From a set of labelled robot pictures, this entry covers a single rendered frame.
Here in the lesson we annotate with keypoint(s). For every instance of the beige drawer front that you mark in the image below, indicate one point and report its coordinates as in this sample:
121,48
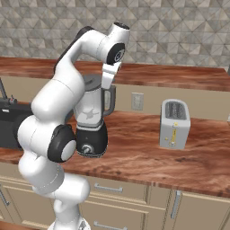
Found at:
131,188
125,217

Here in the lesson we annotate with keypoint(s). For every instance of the blender with black base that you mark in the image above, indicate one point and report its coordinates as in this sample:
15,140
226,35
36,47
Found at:
91,136

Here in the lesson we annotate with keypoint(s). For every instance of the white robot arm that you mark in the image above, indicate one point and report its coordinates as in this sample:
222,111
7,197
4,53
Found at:
57,99

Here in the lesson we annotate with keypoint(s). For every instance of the silver toaster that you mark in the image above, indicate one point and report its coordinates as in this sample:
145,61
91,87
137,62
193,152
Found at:
174,127

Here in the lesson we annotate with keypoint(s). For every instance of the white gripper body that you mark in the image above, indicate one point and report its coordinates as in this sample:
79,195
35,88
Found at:
108,76

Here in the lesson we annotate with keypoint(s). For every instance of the dark tap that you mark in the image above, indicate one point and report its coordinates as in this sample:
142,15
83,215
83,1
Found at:
2,88

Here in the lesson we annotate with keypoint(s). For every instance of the grey wall outlet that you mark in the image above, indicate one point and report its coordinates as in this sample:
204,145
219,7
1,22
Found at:
137,101

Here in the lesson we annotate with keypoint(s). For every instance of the beige cupboard door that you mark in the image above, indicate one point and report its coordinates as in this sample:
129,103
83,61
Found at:
24,206
203,212

